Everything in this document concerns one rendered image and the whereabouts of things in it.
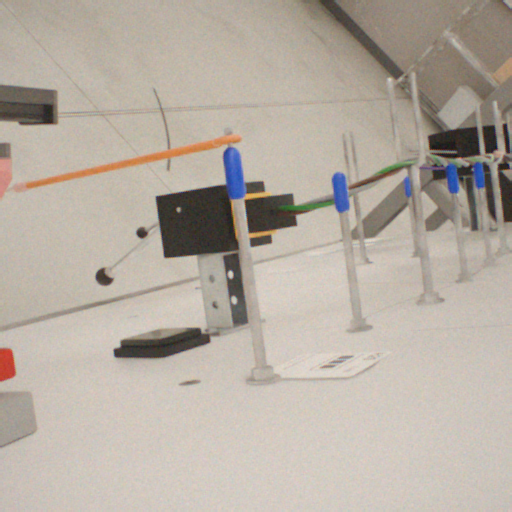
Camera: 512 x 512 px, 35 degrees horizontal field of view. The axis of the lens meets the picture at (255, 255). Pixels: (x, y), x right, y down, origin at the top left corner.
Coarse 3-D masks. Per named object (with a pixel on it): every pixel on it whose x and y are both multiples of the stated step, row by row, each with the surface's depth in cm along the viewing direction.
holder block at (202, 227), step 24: (192, 192) 49; (216, 192) 48; (264, 192) 51; (168, 216) 51; (192, 216) 49; (216, 216) 48; (168, 240) 51; (192, 240) 50; (216, 240) 48; (264, 240) 50
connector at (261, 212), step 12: (252, 204) 47; (264, 204) 47; (276, 204) 47; (288, 204) 48; (252, 216) 47; (264, 216) 47; (276, 216) 47; (288, 216) 48; (252, 228) 47; (264, 228) 47; (276, 228) 47
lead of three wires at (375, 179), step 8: (400, 160) 50; (408, 160) 50; (384, 168) 48; (392, 168) 49; (400, 168) 49; (376, 176) 47; (384, 176) 48; (360, 184) 47; (368, 184) 47; (376, 184) 48; (352, 192) 47; (312, 200) 47; (320, 200) 46; (328, 200) 47; (280, 208) 47; (288, 208) 47; (296, 208) 47; (304, 208) 47; (312, 208) 46; (320, 208) 46; (280, 216) 48
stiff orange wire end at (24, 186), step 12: (192, 144) 35; (204, 144) 35; (216, 144) 34; (144, 156) 37; (156, 156) 36; (168, 156) 36; (96, 168) 39; (108, 168) 39; (120, 168) 38; (36, 180) 43; (48, 180) 42; (60, 180) 41
